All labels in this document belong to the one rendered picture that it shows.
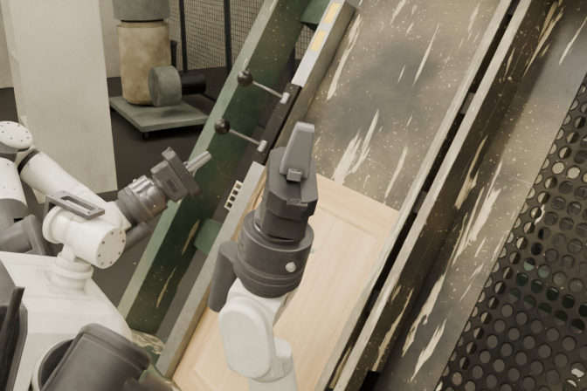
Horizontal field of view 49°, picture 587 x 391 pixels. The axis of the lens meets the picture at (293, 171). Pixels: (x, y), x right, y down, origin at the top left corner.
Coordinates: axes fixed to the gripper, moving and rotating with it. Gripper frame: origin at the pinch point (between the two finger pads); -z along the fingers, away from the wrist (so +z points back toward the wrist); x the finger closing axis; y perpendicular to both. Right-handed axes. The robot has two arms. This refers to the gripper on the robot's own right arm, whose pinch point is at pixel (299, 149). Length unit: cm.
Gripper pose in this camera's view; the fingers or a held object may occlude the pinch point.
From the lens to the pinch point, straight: 71.6
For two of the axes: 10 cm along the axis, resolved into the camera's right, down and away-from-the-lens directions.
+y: 9.8, 1.8, 1.3
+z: -2.2, 8.5, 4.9
